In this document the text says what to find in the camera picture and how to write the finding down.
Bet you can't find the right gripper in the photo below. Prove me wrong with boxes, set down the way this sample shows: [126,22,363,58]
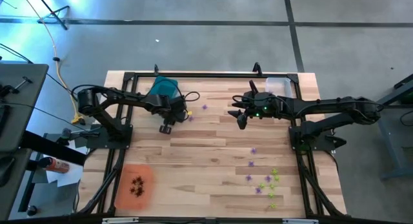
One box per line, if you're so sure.
[227,80,287,119]

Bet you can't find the teal plastic bin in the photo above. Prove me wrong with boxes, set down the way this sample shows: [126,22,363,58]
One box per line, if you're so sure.
[150,76,179,99]

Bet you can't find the clear plastic bin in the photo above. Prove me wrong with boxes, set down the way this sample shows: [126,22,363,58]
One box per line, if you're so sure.
[265,77,294,99]

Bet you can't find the orange plastic bin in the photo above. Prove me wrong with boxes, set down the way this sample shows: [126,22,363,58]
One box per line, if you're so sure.
[113,161,154,209]

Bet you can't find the grey cylinder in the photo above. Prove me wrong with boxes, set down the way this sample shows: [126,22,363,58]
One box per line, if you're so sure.
[59,127,74,145]

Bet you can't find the white paper sheets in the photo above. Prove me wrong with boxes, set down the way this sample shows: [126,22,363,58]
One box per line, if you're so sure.
[45,138,88,188]

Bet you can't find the black diagonal beam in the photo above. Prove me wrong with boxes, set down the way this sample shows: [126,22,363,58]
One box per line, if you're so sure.
[19,130,88,167]

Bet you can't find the orange bottle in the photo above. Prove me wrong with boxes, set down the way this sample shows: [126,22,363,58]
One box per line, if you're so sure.
[38,156,70,174]

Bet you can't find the grey metal workbench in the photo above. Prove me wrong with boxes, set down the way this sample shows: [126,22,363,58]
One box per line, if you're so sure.
[354,74,413,181]

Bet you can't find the black tripod stand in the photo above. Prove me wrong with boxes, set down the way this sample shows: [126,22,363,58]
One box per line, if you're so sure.
[34,0,71,30]

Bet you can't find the black bar clamp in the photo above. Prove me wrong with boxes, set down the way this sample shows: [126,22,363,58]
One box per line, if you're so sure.
[0,76,33,97]

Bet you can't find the grey side desk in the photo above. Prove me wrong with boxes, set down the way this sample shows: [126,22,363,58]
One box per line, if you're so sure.
[0,63,50,222]

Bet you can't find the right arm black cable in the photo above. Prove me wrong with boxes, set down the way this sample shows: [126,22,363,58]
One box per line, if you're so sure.
[232,94,259,104]

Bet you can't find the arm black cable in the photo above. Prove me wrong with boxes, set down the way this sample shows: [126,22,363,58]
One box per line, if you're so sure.
[232,94,259,104]
[146,77,201,104]

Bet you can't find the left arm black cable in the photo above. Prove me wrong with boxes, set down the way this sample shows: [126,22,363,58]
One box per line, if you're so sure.
[146,77,201,104]

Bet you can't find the black aluminium table frame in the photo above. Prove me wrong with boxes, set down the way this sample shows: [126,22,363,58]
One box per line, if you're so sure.
[76,71,348,224]

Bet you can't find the yellow cable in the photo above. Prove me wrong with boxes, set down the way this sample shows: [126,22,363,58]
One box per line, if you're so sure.
[19,0,86,125]

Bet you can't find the black floor cable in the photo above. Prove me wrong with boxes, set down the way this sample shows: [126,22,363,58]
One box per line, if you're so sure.
[0,43,101,121]

